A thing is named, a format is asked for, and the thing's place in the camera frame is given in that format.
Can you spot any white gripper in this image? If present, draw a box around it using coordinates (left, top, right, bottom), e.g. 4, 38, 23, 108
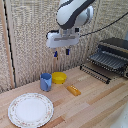
45, 28, 81, 58

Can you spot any orange toy bread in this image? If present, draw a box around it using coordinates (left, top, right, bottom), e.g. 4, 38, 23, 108
66, 85, 82, 97

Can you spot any open toaster oven door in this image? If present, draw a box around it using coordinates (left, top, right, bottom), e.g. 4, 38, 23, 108
79, 63, 112, 85

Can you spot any yellow bowl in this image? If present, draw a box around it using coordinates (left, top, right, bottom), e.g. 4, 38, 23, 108
51, 71, 68, 85

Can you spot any blue mug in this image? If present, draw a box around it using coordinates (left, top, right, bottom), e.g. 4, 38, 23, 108
39, 72, 53, 93

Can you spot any woven folding screen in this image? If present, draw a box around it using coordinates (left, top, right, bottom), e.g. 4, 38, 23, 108
0, 0, 128, 94

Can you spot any white floral-rimmed plate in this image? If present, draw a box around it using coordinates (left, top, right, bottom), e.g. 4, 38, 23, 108
7, 92, 55, 128

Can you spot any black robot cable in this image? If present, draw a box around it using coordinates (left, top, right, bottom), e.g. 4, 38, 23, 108
79, 12, 128, 38

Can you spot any metal wire dish rack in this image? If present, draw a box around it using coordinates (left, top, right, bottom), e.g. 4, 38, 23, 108
97, 36, 128, 80

